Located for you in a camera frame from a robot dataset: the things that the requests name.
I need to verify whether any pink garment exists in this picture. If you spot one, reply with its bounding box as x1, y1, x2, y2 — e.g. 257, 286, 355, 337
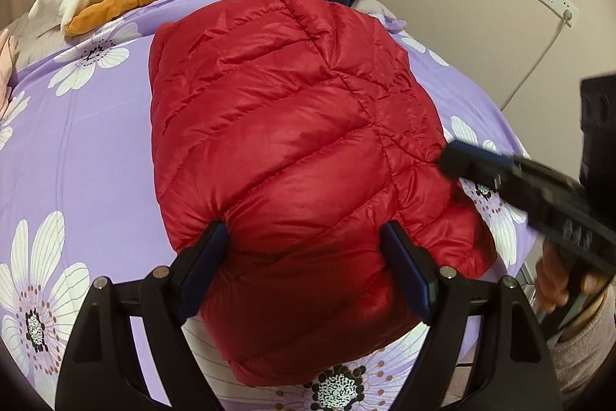
0, 28, 20, 113

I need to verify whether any person's right hand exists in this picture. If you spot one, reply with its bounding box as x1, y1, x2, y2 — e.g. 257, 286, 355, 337
534, 242, 573, 313

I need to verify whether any person's right forearm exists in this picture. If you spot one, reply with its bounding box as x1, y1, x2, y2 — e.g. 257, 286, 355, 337
549, 283, 616, 404

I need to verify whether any white power cable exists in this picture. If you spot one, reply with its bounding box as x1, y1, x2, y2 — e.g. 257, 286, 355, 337
498, 18, 571, 111

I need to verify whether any purple floral blanket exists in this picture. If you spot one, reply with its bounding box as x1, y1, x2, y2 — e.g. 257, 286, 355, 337
0, 0, 540, 411

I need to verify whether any red puffer jacket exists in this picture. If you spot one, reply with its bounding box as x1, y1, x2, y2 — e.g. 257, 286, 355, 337
148, 0, 499, 388

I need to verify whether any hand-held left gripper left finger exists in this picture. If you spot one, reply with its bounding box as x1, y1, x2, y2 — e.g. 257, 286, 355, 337
55, 221, 229, 411

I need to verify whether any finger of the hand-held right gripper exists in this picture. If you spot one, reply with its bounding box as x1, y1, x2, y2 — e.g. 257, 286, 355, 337
439, 157, 594, 249
445, 140, 588, 206

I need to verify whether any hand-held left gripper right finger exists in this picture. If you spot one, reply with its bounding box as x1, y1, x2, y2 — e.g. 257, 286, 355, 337
380, 221, 564, 411

